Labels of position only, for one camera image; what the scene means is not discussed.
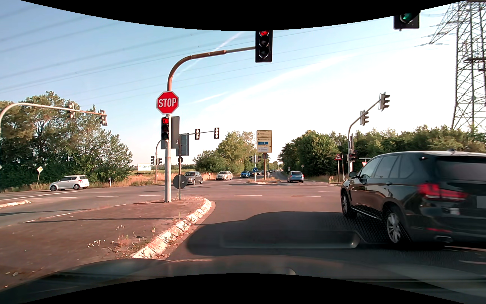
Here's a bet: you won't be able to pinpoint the group of trees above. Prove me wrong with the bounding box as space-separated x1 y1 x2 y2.
0 90 134 191
193 130 257 175

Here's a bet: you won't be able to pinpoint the yellow direction sign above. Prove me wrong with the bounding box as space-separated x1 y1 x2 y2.
256 129 273 181

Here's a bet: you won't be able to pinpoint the grey asphalt road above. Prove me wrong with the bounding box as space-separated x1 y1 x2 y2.
0 171 486 281

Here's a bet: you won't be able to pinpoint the traffic light with stop sign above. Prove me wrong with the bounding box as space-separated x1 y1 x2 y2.
156 30 273 203

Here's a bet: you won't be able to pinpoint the car's own bonnet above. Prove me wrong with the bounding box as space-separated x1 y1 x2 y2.
0 254 486 304

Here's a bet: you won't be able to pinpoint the row of trees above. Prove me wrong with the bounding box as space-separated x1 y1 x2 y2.
277 119 486 178

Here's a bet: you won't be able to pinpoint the kerbed paved traffic island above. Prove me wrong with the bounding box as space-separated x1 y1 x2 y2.
0 197 213 292

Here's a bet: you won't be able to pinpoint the black suv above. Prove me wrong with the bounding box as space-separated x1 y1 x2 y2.
340 150 486 247

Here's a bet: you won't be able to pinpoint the overhead traffic light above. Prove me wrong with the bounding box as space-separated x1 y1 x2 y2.
393 11 420 30

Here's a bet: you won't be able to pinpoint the steel lattice pylon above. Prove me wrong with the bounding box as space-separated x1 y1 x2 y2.
428 1 486 133

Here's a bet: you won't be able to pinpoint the round sign on thin post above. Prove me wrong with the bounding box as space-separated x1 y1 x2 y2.
172 133 190 201

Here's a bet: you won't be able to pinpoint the overhead wires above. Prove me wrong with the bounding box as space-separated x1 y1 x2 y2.
0 4 450 106

